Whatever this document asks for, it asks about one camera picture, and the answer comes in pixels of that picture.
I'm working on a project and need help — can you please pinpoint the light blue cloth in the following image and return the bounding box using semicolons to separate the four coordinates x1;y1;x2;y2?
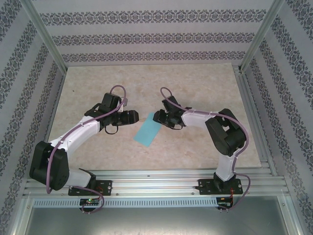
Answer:
134;112;163;148

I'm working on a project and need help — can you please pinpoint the grey metal sheet panel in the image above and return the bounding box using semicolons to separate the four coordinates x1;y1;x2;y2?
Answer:
24;195;301;235

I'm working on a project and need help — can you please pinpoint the small circuit board green light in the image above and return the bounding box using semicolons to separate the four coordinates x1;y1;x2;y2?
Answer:
80;198;100;206

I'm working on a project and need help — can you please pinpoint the long aluminium mounting rail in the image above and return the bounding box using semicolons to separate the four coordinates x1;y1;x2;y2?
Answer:
23;170;288;196

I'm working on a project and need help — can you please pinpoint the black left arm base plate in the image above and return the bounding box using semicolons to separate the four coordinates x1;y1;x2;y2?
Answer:
68;180;113;196

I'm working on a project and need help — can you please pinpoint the thin aluminium side rail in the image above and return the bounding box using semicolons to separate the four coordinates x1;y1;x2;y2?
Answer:
34;70;67;178

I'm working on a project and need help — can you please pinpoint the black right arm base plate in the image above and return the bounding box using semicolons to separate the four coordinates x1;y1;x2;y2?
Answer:
198;178;243;196

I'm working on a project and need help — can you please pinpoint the wide aluminium side rail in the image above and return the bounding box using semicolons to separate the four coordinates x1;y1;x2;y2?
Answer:
233;66;278;177

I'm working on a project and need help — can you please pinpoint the slotted grey cable duct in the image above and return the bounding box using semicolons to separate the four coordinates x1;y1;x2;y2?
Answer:
33;197;218;208

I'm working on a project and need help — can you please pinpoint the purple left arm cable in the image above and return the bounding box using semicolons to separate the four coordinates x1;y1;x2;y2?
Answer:
45;84;129;215

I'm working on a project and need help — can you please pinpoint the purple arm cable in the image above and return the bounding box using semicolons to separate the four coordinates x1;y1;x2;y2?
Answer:
45;84;129;215
160;87;252;212

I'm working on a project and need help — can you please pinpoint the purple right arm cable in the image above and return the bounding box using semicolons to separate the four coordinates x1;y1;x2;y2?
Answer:
160;87;252;212

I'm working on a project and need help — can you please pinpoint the aluminium frame post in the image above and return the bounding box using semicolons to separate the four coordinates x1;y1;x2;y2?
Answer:
21;0;68;73
239;0;287;74

